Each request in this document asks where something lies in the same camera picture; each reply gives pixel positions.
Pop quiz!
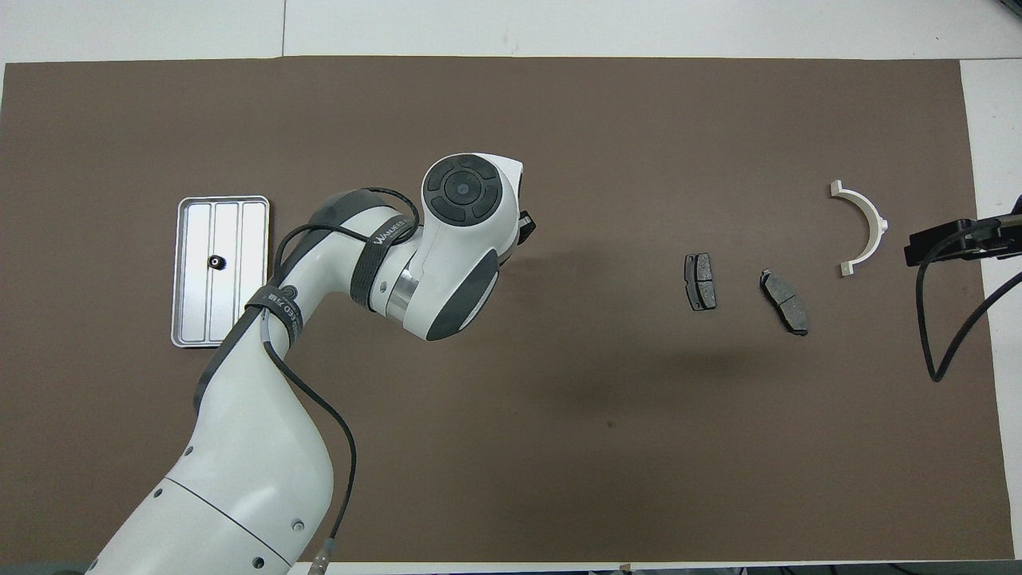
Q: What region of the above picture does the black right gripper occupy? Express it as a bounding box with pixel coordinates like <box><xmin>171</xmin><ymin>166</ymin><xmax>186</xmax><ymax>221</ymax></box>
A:
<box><xmin>904</xmin><ymin>196</ymin><xmax>1022</xmax><ymax>269</ymax></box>

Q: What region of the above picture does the silver metal tray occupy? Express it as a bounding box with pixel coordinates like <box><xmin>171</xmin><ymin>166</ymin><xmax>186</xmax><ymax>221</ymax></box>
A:
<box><xmin>170</xmin><ymin>196</ymin><xmax>271</xmax><ymax>349</ymax></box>

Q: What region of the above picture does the grey curved brake pad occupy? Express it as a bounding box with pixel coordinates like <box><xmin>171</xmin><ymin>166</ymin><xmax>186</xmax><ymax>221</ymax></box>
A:
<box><xmin>759</xmin><ymin>269</ymin><xmax>810</xmax><ymax>337</ymax></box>

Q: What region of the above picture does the grey rectangular brake pad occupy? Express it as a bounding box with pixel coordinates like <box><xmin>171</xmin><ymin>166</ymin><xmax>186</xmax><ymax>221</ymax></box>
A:
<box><xmin>684</xmin><ymin>252</ymin><xmax>718</xmax><ymax>312</ymax></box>

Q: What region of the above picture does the brown table mat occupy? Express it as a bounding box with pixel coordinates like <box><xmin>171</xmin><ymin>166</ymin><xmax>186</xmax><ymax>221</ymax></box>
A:
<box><xmin>0</xmin><ymin>56</ymin><xmax>1015</xmax><ymax>565</ymax></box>

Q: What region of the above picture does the white curved plastic bracket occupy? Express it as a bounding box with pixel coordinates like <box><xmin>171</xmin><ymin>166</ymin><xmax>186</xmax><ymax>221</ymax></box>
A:
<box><xmin>829</xmin><ymin>180</ymin><xmax>889</xmax><ymax>278</ymax></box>

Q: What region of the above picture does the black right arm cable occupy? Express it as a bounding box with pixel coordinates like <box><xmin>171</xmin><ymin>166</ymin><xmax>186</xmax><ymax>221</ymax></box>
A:
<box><xmin>915</xmin><ymin>240</ymin><xmax>1022</xmax><ymax>383</ymax></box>

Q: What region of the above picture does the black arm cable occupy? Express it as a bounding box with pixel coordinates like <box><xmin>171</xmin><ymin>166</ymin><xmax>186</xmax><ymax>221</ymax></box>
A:
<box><xmin>915</xmin><ymin>240</ymin><xmax>1022</xmax><ymax>383</ymax></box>
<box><xmin>260</xmin><ymin>187</ymin><xmax>422</xmax><ymax>573</ymax></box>

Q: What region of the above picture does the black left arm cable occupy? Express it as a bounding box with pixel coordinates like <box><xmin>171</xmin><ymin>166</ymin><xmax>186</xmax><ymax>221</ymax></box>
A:
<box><xmin>260</xmin><ymin>187</ymin><xmax>422</xmax><ymax>573</ymax></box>

